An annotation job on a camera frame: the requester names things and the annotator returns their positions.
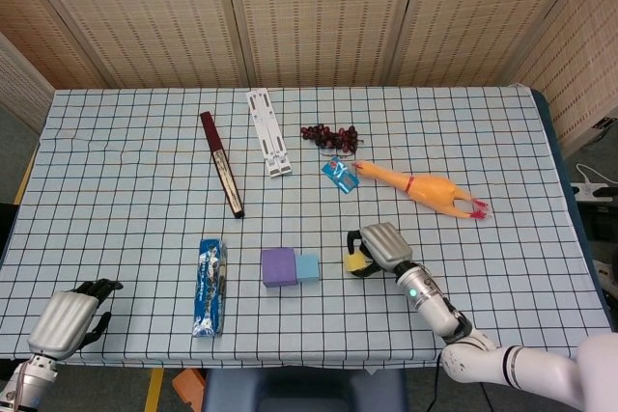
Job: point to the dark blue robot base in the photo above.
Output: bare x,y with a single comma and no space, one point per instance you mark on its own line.
299,390

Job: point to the small blue packet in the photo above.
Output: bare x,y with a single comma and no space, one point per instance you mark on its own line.
340,174

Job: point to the long dark red box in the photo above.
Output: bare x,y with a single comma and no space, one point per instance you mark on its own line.
221,161

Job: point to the beige bamboo folding screen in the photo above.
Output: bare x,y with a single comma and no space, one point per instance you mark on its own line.
314,16

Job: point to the dark red grape bunch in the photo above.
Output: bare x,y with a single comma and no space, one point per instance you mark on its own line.
328,137

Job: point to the white folding stand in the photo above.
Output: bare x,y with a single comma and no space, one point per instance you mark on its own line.
268,134

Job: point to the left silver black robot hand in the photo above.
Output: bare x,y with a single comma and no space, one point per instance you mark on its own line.
63,322

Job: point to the yellow rubber chicken toy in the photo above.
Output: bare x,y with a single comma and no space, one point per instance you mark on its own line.
425,190

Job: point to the long blue snack box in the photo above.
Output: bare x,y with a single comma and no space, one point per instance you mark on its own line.
210,286

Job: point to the beige bamboo side screen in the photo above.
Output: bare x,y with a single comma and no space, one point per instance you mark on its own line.
574,69

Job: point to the light blue cube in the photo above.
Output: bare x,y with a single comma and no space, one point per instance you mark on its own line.
308,268

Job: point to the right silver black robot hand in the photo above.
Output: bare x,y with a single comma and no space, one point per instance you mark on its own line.
386,245

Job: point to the small yellow foam cube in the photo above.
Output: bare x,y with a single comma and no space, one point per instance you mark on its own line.
355,263

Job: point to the large purple foam cube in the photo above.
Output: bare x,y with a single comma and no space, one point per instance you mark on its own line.
278,267

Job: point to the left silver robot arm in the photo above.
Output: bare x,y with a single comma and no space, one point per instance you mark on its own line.
29,380

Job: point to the light blue checkered tablecloth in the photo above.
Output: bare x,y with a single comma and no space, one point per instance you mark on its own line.
120,200

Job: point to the white power strip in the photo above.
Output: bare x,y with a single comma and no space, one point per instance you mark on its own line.
591,190

